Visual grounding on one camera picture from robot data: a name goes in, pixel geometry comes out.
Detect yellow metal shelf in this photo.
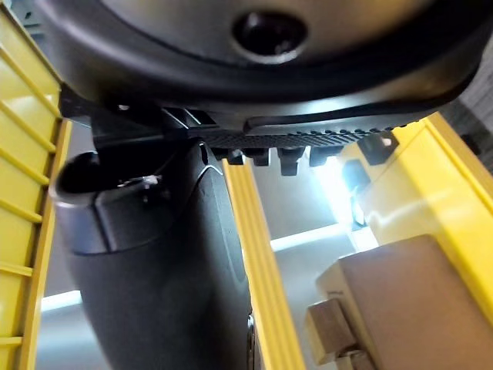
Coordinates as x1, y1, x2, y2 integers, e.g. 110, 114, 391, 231
0, 7, 493, 370

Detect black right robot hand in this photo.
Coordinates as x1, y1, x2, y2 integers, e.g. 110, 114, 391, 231
34, 0, 493, 370

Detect brown cardboard box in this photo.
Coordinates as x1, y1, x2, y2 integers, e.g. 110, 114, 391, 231
304, 234, 493, 370

